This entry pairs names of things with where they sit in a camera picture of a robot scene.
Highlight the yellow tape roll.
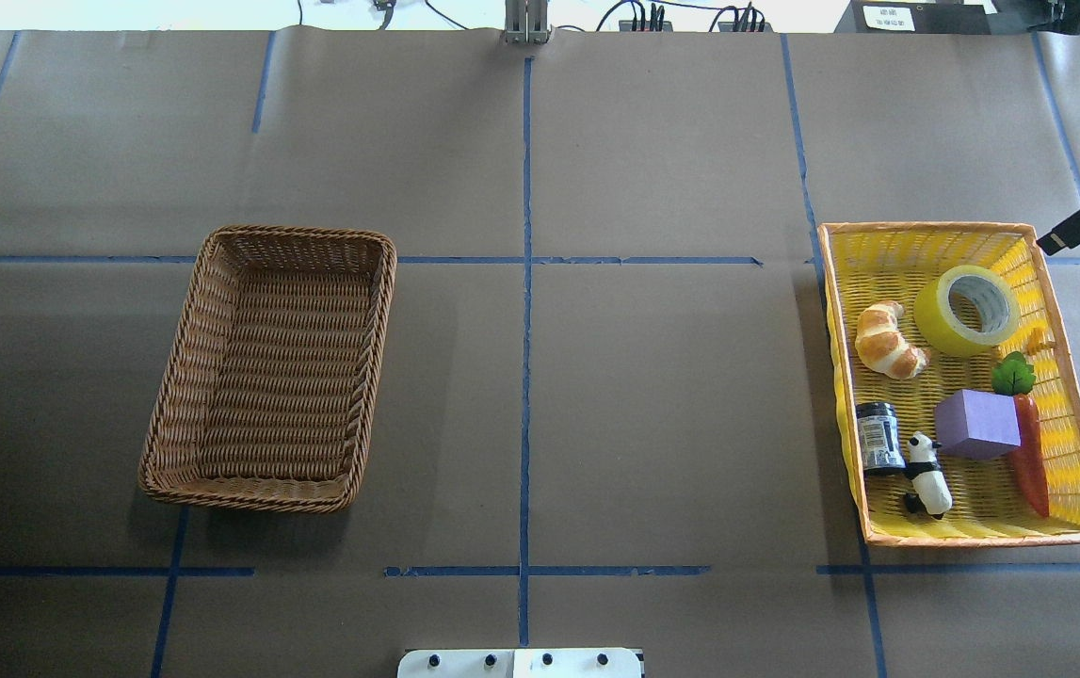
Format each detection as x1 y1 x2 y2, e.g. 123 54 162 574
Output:
913 265 1021 360

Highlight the yellow plastic basket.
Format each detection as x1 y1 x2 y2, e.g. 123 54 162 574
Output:
816 220 1080 548

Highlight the brown wicker basket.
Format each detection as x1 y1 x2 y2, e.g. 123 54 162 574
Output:
138 223 397 514

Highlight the toy carrot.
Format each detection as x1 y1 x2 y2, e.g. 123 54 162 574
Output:
991 351 1051 518

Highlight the purple cube block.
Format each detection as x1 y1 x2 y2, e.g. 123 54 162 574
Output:
934 389 1022 460

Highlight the toy croissant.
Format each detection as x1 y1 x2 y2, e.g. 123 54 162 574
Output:
855 299 930 380

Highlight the black box with label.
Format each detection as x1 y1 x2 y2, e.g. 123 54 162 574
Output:
833 1 991 35

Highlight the small black jar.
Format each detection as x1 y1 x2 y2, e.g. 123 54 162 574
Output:
855 402 907 476

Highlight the toy panda figure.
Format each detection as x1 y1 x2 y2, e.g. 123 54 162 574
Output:
902 430 954 521

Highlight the aluminium frame post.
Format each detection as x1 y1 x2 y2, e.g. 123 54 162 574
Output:
502 0 552 44

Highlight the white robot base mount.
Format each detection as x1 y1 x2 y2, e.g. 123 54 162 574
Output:
396 647 646 677

